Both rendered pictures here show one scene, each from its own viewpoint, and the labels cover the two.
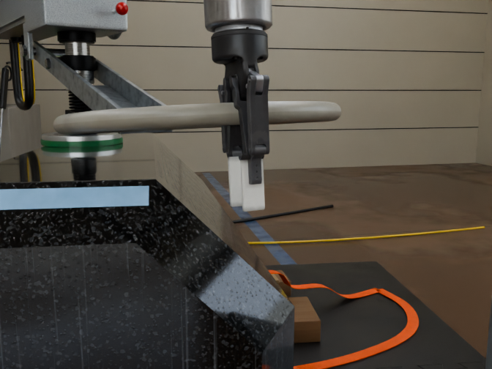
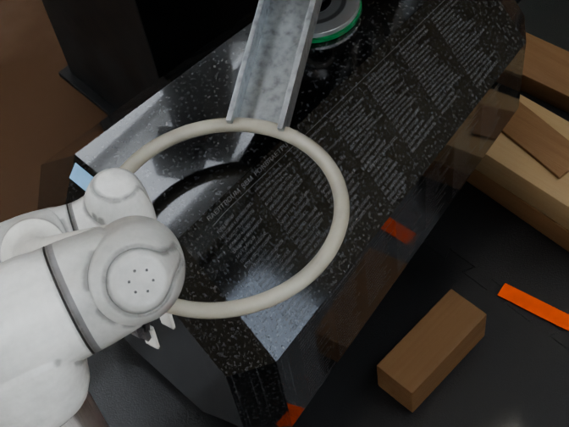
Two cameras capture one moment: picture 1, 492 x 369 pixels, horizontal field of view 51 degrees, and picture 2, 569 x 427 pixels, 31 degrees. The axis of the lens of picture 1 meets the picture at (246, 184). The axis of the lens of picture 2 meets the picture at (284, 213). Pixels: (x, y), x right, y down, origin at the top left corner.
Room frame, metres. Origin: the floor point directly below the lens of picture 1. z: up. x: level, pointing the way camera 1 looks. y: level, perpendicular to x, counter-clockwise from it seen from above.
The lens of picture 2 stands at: (0.45, -1.00, 2.53)
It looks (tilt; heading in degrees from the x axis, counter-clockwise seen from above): 55 degrees down; 61
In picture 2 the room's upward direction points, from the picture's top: 11 degrees counter-clockwise
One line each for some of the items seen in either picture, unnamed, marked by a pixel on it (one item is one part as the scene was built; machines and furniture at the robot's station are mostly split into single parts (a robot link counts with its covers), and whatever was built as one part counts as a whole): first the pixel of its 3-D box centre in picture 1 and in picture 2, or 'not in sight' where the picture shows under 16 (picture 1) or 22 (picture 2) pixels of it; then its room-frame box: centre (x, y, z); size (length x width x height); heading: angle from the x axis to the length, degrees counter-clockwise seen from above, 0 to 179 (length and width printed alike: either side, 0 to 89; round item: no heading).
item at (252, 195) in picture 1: (252, 184); (149, 335); (0.66, -0.01, 0.85); 0.03 x 0.01 x 0.07; 111
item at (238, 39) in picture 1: (240, 67); not in sight; (0.70, 0.01, 1.00); 0.08 x 0.07 x 0.09; 21
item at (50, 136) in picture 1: (82, 135); (313, 2); (1.43, 0.46, 0.85); 0.21 x 0.21 x 0.01
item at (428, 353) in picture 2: not in sight; (432, 350); (1.31, -0.09, 0.07); 0.30 x 0.12 x 0.12; 8
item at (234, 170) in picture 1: (239, 181); (165, 315); (0.71, 0.01, 0.84); 0.03 x 0.01 x 0.07; 111
